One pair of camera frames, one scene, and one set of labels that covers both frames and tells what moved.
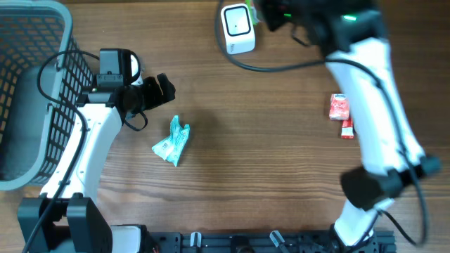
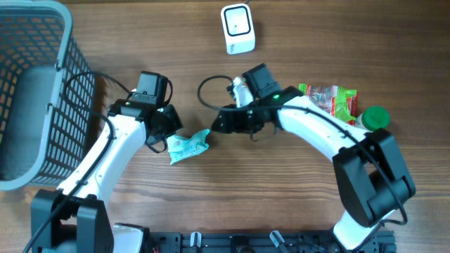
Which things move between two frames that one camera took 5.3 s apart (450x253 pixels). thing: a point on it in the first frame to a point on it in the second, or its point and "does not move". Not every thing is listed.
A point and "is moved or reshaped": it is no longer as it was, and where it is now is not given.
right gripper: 271,9 to 233,121
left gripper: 156,96 to 177,124
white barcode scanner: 238,27 does not move
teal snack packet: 171,147 is moved or reshaped
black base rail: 260,242 does not move
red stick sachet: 347,129 to 352,108
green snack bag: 252,11 to 340,102
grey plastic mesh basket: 43,76 does not move
